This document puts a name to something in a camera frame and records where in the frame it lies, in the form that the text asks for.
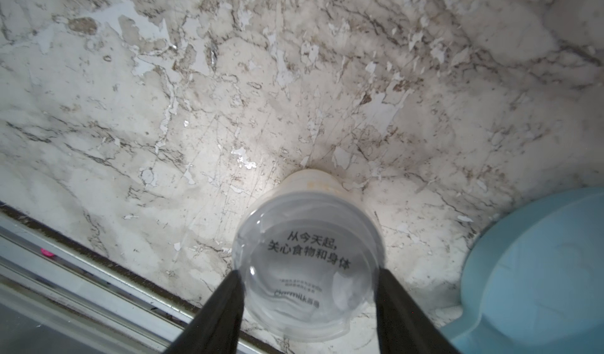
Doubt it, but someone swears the yogurt cup clear lid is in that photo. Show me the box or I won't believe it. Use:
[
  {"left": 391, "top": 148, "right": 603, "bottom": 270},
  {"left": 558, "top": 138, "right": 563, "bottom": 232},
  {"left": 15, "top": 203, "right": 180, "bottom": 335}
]
[{"left": 232, "top": 169, "right": 385, "bottom": 342}]

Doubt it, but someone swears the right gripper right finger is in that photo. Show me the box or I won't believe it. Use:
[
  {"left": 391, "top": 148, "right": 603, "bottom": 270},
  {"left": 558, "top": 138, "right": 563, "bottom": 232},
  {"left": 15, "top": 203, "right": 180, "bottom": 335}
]
[{"left": 374, "top": 268, "right": 458, "bottom": 354}]

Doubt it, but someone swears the aluminium front rail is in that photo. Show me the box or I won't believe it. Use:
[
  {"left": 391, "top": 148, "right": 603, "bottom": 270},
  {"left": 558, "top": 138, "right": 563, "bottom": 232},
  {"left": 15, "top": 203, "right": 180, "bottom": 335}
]
[{"left": 1, "top": 205, "right": 272, "bottom": 353}]

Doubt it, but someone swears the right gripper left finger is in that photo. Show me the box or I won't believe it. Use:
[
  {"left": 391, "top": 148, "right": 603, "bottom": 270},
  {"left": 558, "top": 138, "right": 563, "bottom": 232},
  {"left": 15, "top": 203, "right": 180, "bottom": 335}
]
[{"left": 165, "top": 270, "right": 245, "bottom": 354}]

